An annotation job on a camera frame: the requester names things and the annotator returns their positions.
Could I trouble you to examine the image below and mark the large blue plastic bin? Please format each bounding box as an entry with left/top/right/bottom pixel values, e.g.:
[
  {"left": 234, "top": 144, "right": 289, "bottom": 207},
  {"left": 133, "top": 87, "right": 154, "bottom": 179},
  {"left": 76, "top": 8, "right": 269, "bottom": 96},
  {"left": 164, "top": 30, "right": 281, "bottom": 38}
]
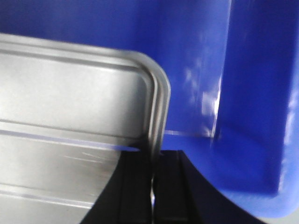
[{"left": 0, "top": 0, "right": 299, "bottom": 218}]

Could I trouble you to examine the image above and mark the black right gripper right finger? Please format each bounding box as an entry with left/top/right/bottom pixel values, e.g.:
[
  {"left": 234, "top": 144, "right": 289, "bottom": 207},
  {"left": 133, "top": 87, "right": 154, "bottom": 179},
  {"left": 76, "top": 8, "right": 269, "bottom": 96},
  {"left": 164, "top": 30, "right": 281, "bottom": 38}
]
[{"left": 154, "top": 150, "right": 262, "bottom": 224}]

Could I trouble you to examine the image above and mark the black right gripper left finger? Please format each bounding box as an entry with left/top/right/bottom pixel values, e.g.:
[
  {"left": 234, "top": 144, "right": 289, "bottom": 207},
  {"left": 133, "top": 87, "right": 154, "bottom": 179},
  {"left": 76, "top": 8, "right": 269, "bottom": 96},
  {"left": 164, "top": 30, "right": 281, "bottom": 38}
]
[{"left": 81, "top": 151, "right": 152, "bottom": 224}]

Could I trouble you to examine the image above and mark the silver metal tray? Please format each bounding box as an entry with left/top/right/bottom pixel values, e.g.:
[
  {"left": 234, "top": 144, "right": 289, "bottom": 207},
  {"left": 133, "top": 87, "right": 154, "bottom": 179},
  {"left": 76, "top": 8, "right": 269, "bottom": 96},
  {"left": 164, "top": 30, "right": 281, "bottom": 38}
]
[{"left": 0, "top": 33, "right": 171, "bottom": 210}]

